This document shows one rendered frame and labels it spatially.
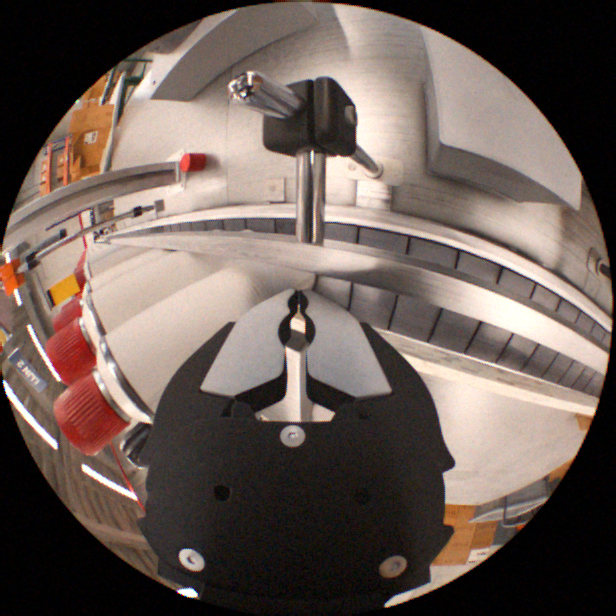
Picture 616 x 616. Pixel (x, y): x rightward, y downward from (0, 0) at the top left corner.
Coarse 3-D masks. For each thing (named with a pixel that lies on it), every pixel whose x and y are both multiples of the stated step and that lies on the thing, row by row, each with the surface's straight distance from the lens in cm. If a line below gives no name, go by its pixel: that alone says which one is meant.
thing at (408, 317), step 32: (192, 224) 30; (224, 224) 24; (256, 224) 20; (288, 224) 18; (416, 256) 15; (448, 256) 15; (320, 288) 18; (352, 288) 17; (512, 288) 18; (544, 288) 20; (384, 320) 17; (416, 320) 17; (448, 320) 17; (480, 320) 19; (576, 320) 25; (480, 352) 20; (512, 352) 21; (544, 352) 24; (576, 384) 33
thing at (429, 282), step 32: (224, 256) 11; (256, 256) 9; (288, 256) 8; (320, 256) 8; (352, 256) 7; (384, 256) 7; (384, 288) 7; (416, 288) 7; (448, 288) 7; (480, 288) 7; (512, 320) 9; (544, 320) 9; (576, 352) 12; (608, 352) 16
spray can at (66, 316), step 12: (156, 252) 20; (168, 252) 20; (132, 264) 19; (144, 264) 19; (108, 276) 19; (120, 276) 19; (84, 288) 20; (96, 288) 18; (84, 300) 19; (60, 312) 21; (72, 312) 19; (60, 324) 20
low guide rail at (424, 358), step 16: (304, 320) 16; (384, 336) 16; (400, 352) 15; (416, 352) 15; (432, 352) 16; (448, 352) 17; (416, 368) 16; (432, 368) 16; (448, 368) 16; (464, 368) 17; (480, 368) 18; (496, 368) 19; (464, 384) 17; (480, 384) 18; (496, 384) 18; (512, 384) 19; (528, 384) 21; (544, 384) 24; (528, 400) 22; (544, 400) 23; (560, 400) 25; (576, 400) 29; (592, 400) 36
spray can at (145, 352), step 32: (192, 288) 11; (224, 288) 11; (256, 288) 12; (288, 288) 14; (128, 320) 11; (160, 320) 10; (192, 320) 10; (224, 320) 10; (128, 352) 9; (160, 352) 9; (192, 352) 9; (96, 384) 10; (128, 384) 9; (160, 384) 9; (64, 416) 11; (96, 416) 11; (128, 416) 11; (96, 448) 12
